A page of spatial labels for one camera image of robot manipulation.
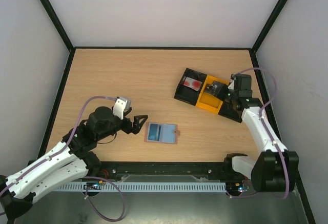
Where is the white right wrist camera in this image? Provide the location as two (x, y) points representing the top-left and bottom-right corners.
(228, 74), (236, 91)

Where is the black frame post left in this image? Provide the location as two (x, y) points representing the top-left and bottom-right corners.
(27, 0), (75, 53)

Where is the black bin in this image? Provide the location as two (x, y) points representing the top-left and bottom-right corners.
(218, 98), (246, 123)
(174, 68), (207, 106)

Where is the yellow bin middle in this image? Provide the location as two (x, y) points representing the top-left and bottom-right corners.
(196, 75), (229, 114)

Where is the black bin left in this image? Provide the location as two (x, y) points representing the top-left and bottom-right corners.
(174, 68), (207, 106)

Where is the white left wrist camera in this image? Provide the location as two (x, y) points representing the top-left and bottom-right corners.
(112, 97), (132, 120)

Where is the black bin right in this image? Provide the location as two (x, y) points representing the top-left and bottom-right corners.
(218, 98), (246, 123)

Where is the black aluminium front rail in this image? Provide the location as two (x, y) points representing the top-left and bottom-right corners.
(27, 160), (298, 180)

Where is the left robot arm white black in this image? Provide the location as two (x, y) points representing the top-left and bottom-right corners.
(1, 106), (148, 219)

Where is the red white card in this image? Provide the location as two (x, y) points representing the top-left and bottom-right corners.
(183, 77), (202, 91)

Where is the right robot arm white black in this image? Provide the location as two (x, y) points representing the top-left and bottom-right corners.
(218, 73), (299, 195)

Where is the dark card in yellow bin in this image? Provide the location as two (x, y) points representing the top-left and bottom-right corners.
(204, 84), (217, 96)

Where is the black frame post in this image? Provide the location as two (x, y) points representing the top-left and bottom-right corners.
(252, 0), (302, 53)
(27, 0), (75, 53)

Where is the black frame post right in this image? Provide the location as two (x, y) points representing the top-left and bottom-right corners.
(252, 0), (302, 53)

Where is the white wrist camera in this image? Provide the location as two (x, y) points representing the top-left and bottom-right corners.
(228, 74), (236, 91)
(112, 97), (132, 120)

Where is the grey VIP credit card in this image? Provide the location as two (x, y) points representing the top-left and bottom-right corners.
(210, 81), (225, 96)

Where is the light blue slotted cable duct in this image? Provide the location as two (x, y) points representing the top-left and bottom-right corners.
(56, 182), (226, 193)

